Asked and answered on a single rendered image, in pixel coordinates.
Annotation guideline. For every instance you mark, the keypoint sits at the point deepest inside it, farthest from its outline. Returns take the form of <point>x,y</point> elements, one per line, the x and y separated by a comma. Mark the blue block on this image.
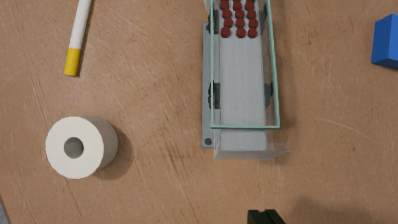
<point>385,42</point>

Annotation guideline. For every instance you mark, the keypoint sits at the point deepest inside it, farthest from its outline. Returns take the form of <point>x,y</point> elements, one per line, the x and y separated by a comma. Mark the white cylinder with yellow end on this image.
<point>77,37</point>

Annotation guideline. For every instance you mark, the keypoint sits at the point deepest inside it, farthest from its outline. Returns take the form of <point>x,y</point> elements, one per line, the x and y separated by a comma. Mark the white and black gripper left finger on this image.
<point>256,217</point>

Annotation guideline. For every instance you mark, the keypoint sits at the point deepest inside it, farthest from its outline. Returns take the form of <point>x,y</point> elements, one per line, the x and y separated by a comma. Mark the white cylinder with center hole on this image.
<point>64,147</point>

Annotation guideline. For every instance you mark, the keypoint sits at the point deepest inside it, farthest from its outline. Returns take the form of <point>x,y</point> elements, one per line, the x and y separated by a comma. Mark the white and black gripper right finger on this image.
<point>273,217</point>

